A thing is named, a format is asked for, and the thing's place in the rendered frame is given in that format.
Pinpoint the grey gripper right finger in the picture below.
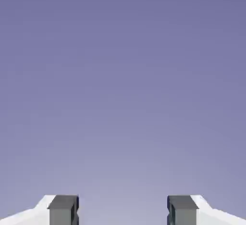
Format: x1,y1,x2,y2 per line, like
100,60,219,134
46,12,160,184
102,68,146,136
166,194,246,225

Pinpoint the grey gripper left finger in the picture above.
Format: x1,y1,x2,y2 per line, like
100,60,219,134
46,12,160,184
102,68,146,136
0,194,80,225

